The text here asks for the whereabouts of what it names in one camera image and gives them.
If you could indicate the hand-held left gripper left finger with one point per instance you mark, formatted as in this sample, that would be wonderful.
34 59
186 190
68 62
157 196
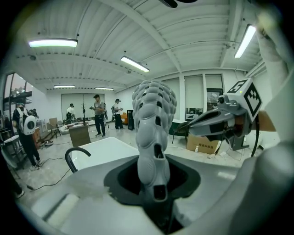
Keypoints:
92 211

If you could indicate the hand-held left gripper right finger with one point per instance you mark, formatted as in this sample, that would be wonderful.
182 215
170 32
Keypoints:
206 202

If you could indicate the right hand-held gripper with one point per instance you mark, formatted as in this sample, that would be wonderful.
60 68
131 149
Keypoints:
250 98

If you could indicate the grey perforated bath mat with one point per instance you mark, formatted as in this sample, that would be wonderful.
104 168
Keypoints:
154 103

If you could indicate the person's right forearm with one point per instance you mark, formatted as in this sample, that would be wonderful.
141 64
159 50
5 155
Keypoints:
267 121

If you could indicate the white bathtub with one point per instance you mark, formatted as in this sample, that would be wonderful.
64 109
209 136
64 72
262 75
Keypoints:
103 149

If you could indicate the person's right hand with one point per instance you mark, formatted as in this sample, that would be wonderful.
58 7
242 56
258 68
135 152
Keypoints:
239 125

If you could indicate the printed cardboard box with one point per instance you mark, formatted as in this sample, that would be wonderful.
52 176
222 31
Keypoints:
204 143

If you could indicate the small white bottle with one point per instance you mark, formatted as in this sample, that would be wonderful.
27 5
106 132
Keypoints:
196 149

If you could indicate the green chair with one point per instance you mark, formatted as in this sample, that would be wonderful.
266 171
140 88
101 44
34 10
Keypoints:
179 130

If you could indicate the black faucet spout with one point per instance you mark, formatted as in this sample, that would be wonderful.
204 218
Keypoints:
71 153

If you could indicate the person's white shirt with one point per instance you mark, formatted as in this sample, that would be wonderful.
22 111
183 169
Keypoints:
275 172

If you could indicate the wooden cabinet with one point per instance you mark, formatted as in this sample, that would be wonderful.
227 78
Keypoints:
80 135

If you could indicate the black tall speaker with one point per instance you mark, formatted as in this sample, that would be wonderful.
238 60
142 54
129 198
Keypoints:
130 119

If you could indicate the orange sofa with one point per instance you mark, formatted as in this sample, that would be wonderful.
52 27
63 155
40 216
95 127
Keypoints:
124 119

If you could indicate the ceiling tube light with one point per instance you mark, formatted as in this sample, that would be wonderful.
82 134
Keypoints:
64 86
245 41
135 63
52 43
104 88

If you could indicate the wooden chair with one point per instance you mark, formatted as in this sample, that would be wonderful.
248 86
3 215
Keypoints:
54 126

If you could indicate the white backpack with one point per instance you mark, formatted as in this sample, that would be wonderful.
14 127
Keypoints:
29 124

